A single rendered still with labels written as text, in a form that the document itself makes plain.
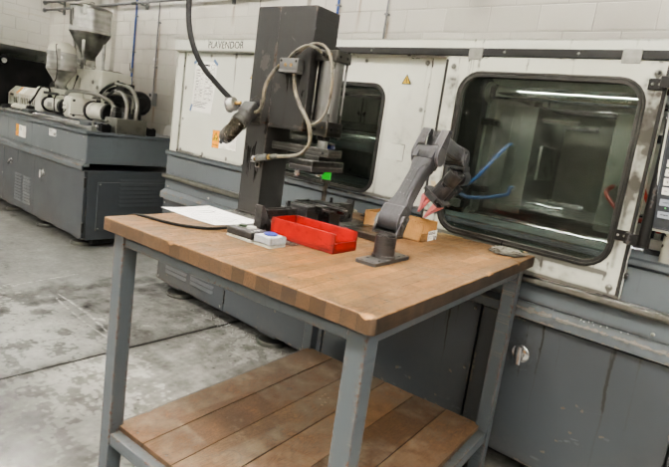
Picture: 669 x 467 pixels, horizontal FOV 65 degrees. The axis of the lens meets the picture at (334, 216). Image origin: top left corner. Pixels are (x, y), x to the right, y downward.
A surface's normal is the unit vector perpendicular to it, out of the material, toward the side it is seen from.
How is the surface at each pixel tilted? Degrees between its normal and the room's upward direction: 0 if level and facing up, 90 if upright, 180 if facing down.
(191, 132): 90
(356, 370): 90
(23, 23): 90
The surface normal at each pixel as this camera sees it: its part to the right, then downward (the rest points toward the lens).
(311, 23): -0.59, 0.05
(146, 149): 0.76, 0.21
